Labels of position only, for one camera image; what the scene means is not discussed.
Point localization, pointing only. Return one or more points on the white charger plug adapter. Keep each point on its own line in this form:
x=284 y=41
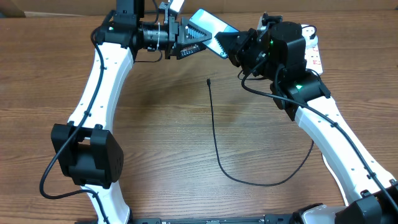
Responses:
x=309 y=32

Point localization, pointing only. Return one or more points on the white power strip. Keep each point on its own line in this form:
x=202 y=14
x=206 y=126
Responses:
x=312 y=56

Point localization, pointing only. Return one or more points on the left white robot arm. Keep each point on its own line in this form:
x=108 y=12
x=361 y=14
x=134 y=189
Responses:
x=85 y=147

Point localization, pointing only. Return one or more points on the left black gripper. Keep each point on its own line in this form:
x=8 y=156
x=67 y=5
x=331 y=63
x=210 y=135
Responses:
x=178 y=33

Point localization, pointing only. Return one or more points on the blue Galaxy smartphone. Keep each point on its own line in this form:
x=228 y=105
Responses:
x=214 y=25

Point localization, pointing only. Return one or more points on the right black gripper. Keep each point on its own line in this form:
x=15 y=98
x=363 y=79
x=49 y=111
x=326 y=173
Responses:
x=242 y=43

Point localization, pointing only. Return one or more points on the brown cardboard wall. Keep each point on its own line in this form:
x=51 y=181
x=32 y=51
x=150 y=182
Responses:
x=101 y=7

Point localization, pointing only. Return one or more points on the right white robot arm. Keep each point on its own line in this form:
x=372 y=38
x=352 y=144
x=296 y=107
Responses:
x=278 y=51

